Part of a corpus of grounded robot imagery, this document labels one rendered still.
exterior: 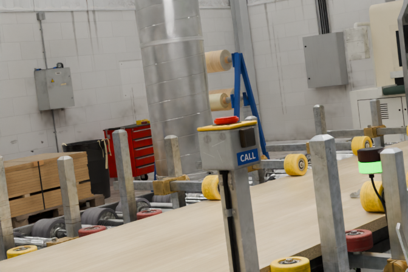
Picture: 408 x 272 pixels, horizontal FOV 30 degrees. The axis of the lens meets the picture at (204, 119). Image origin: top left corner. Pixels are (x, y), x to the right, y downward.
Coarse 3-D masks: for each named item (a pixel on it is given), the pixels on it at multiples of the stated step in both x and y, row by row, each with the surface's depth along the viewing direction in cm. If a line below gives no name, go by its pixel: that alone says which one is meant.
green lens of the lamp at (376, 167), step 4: (360, 164) 163; (364, 164) 161; (368, 164) 161; (372, 164) 161; (376, 164) 161; (380, 164) 161; (360, 168) 163; (364, 168) 162; (368, 168) 161; (372, 168) 161; (376, 168) 161; (380, 168) 161; (360, 172) 163; (364, 172) 162; (368, 172) 161; (372, 172) 161
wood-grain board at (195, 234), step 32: (352, 160) 305; (256, 192) 253; (288, 192) 245; (128, 224) 224; (160, 224) 217; (192, 224) 211; (256, 224) 200; (288, 224) 195; (352, 224) 186; (384, 224) 191; (32, 256) 194; (64, 256) 190; (96, 256) 185; (128, 256) 181; (160, 256) 177; (192, 256) 173; (224, 256) 169; (288, 256) 162
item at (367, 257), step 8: (352, 256) 173; (360, 256) 171; (368, 256) 170; (376, 256) 169; (384, 256) 168; (352, 264) 173; (360, 264) 171; (368, 264) 170; (376, 264) 169; (384, 264) 167
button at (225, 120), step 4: (232, 116) 123; (236, 116) 122; (216, 120) 121; (220, 120) 120; (224, 120) 120; (228, 120) 120; (232, 120) 120; (236, 120) 121; (216, 124) 122; (220, 124) 121
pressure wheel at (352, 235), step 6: (348, 234) 174; (354, 234) 173; (360, 234) 171; (366, 234) 171; (348, 240) 170; (354, 240) 170; (360, 240) 170; (366, 240) 170; (372, 240) 172; (348, 246) 170; (354, 246) 170; (360, 246) 170; (366, 246) 170; (372, 246) 172; (354, 252) 173; (360, 252) 173; (360, 270) 174
